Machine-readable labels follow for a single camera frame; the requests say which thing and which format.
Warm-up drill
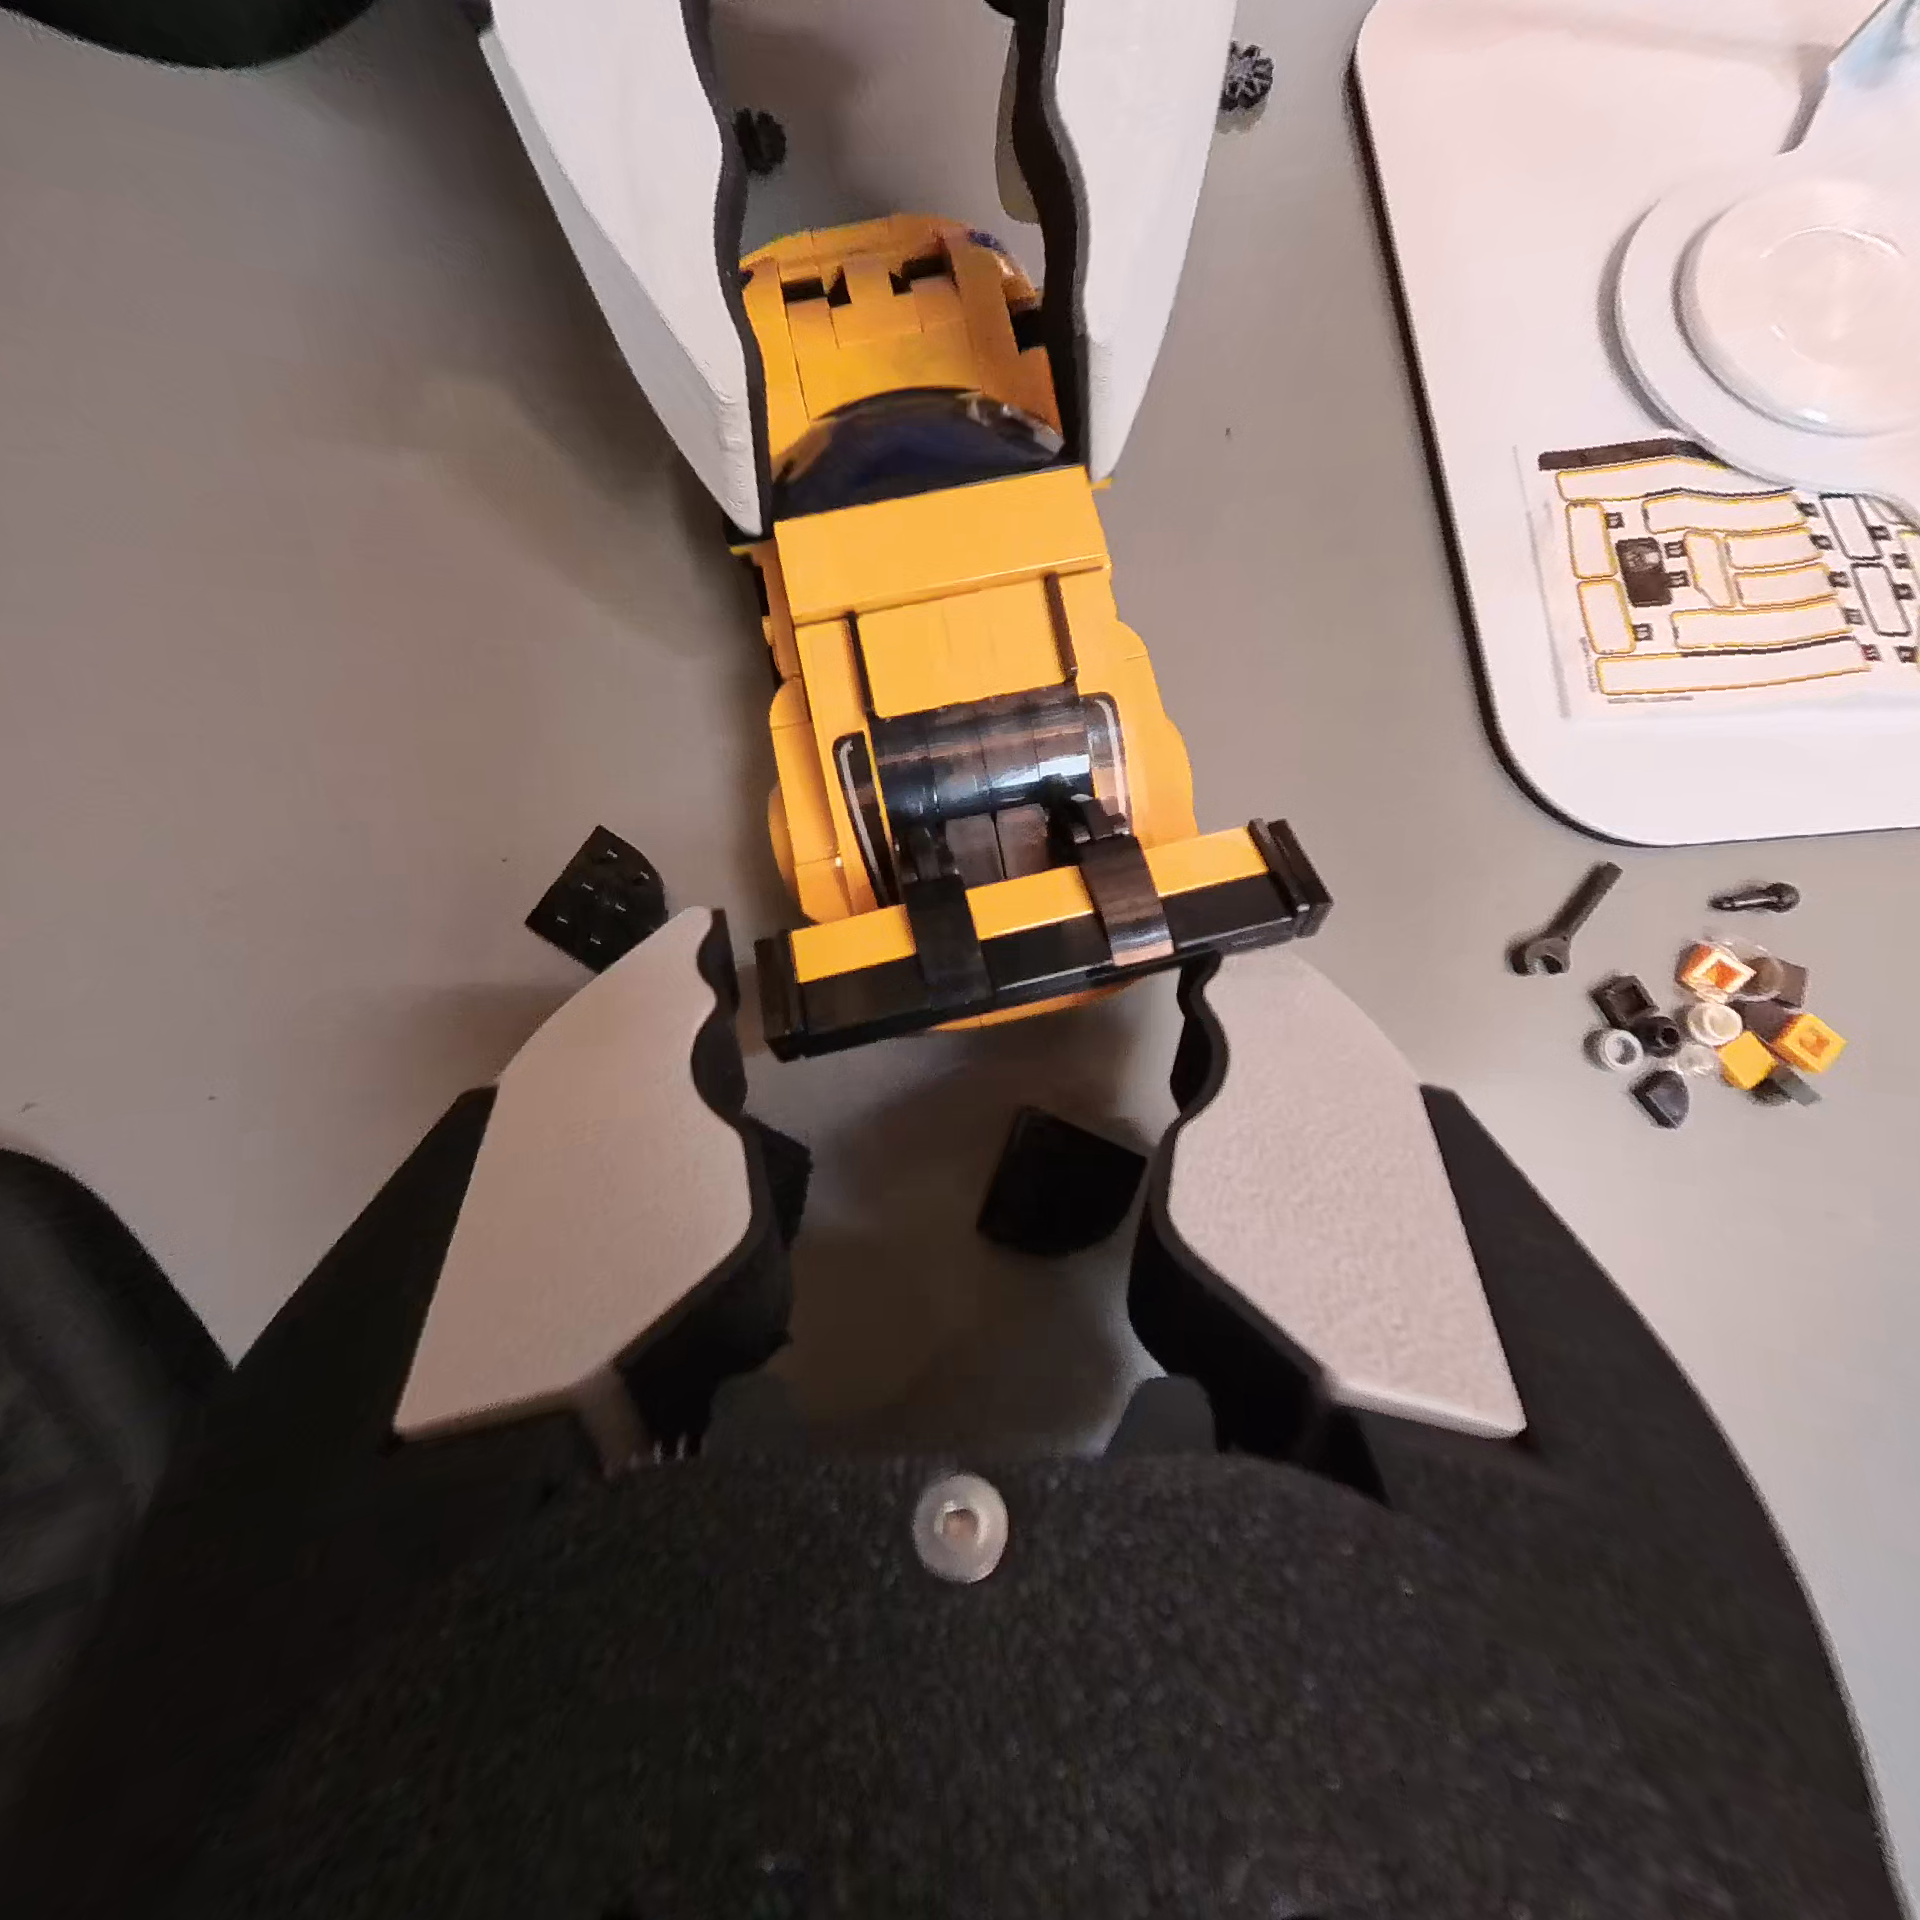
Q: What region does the black rounded lego plate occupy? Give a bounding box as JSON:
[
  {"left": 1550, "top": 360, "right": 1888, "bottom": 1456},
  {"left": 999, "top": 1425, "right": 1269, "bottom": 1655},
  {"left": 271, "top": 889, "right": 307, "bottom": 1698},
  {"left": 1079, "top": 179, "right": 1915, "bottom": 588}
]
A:
[{"left": 979, "top": 1107, "right": 1152, "bottom": 1259}]

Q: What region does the pile of small lego parts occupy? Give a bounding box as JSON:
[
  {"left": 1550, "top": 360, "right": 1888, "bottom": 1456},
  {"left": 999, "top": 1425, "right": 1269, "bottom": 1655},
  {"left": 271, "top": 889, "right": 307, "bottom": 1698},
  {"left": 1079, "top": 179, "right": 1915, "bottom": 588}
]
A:
[{"left": 1587, "top": 878, "right": 1847, "bottom": 1129}]

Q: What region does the dark studded lego plate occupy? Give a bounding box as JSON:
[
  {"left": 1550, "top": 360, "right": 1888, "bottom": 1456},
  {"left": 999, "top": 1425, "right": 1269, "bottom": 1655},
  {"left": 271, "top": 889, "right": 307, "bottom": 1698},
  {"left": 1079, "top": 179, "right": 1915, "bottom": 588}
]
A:
[{"left": 526, "top": 825, "right": 672, "bottom": 969}]

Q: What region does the yellow lego car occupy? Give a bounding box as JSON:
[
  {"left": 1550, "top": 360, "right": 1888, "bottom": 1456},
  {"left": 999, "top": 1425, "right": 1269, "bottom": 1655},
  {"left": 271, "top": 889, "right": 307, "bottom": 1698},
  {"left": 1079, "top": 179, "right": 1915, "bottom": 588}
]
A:
[{"left": 728, "top": 216, "right": 1334, "bottom": 1066}]

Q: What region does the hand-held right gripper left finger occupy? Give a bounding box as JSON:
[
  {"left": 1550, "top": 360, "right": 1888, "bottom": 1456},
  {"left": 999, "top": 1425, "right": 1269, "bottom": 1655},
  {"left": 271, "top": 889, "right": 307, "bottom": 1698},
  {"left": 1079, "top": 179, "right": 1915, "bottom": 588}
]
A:
[{"left": 394, "top": 904, "right": 816, "bottom": 1480}]

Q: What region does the white desk stand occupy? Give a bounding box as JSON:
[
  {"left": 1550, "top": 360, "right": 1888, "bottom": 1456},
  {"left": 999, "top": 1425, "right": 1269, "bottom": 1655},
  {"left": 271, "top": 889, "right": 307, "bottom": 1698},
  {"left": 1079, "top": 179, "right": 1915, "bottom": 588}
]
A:
[{"left": 1346, "top": 0, "right": 1920, "bottom": 849}]

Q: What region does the lego sticker sheet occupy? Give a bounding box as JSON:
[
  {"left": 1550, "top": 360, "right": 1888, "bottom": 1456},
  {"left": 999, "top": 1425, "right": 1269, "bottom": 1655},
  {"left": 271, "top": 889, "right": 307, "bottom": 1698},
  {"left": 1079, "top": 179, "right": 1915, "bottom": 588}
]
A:
[{"left": 1518, "top": 439, "right": 1920, "bottom": 720}]

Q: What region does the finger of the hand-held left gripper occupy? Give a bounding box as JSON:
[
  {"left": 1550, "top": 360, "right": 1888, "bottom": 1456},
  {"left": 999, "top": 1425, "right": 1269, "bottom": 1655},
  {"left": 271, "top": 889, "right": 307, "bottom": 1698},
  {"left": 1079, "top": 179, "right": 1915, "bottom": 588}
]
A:
[
  {"left": 477, "top": 0, "right": 782, "bottom": 539},
  {"left": 995, "top": 0, "right": 1239, "bottom": 481}
]

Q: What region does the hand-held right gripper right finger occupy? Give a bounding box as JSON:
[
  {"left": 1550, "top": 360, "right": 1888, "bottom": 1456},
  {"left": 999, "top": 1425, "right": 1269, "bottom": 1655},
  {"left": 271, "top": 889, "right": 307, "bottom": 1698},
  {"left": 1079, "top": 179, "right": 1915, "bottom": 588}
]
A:
[{"left": 1127, "top": 945, "right": 1530, "bottom": 1466}]

